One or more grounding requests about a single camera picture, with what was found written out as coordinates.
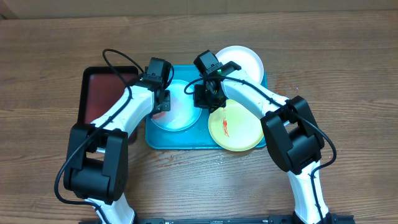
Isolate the dark green sponge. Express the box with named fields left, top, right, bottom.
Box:
left=152, top=111, right=166, bottom=119

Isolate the light blue plate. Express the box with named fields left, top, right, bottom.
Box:
left=151, top=80, right=202, bottom=131

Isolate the yellow-green plate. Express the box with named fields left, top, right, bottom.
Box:
left=208, top=100, right=264, bottom=152

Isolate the white pink-rimmed plate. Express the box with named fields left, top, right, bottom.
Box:
left=216, top=45, right=266, bottom=84

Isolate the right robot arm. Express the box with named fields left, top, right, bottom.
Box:
left=191, top=77, right=333, bottom=223

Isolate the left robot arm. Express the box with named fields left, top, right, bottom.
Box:
left=54, top=77, right=170, bottom=223

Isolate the teal plastic serving tray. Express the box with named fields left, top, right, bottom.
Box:
left=145, top=65, right=221, bottom=150

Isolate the black tray with red liquid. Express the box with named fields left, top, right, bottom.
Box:
left=77, top=67, right=125, bottom=124

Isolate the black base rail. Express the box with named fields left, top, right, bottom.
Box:
left=79, top=213, right=355, bottom=224

